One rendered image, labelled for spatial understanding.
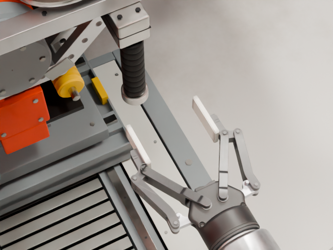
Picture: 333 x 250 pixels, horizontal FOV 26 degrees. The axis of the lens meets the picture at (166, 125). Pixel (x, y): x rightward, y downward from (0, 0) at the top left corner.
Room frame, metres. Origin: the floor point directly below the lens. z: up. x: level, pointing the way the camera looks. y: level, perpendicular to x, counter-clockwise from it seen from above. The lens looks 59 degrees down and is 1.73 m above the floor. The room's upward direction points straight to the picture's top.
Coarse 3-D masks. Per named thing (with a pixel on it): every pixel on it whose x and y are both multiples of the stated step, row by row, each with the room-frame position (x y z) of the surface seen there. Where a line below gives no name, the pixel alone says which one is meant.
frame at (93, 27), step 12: (84, 24) 0.83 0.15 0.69; (96, 24) 0.84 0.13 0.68; (60, 36) 0.84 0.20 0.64; (72, 36) 0.82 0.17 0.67; (84, 36) 0.82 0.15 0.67; (96, 36) 0.83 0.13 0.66; (60, 48) 0.81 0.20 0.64; (72, 48) 0.81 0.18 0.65; (84, 48) 0.82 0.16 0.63; (60, 60) 0.80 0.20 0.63; (72, 60) 0.81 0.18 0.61; (48, 72) 0.78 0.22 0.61; (60, 72) 0.79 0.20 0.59; (36, 84) 0.77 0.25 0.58
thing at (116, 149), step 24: (96, 96) 1.03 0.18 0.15; (120, 120) 0.94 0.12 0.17; (96, 144) 0.88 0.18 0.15; (120, 144) 0.88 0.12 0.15; (48, 168) 0.82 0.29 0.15; (72, 168) 0.81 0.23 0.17; (96, 168) 0.83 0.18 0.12; (0, 192) 0.75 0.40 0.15; (24, 192) 0.75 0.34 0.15; (48, 192) 0.77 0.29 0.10
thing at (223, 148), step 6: (222, 132) 0.52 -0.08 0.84; (228, 132) 0.52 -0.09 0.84; (222, 138) 0.51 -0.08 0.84; (228, 138) 0.51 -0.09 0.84; (222, 144) 0.50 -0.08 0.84; (222, 150) 0.49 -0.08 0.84; (222, 156) 0.48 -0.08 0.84; (222, 162) 0.47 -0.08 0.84; (222, 168) 0.46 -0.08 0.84; (222, 174) 0.45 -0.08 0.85; (222, 180) 0.44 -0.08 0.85; (222, 186) 0.43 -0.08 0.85; (222, 192) 0.42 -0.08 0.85; (222, 198) 0.41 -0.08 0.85
